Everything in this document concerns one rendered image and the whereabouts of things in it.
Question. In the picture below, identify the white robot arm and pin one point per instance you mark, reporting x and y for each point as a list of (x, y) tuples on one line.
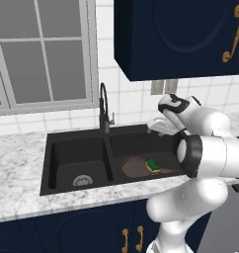
[(203, 154)]

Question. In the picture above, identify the brown frying pan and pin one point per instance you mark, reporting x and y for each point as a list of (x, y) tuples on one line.
[(134, 167)]

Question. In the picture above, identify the navy wall cupboard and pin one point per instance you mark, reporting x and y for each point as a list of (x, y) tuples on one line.
[(177, 36)]

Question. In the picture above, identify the black arched tap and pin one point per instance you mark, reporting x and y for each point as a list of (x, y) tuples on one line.
[(103, 112)]

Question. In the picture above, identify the grey sink drain strainer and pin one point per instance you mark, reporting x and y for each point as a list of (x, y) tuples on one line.
[(82, 181)]

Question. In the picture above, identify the grey dishwasher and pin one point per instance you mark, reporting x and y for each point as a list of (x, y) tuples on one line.
[(226, 224)]

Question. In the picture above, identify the grey framed window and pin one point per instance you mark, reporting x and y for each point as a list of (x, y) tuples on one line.
[(42, 52)]

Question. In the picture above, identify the green and yellow sponge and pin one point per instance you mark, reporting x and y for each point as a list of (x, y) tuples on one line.
[(153, 165)]

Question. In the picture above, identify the black double sink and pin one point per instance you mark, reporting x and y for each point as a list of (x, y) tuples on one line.
[(78, 154)]

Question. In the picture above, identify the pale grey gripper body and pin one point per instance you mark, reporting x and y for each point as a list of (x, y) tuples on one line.
[(161, 126)]

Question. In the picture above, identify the grey wall socket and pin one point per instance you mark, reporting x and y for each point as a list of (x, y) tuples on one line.
[(157, 87), (171, 86)]

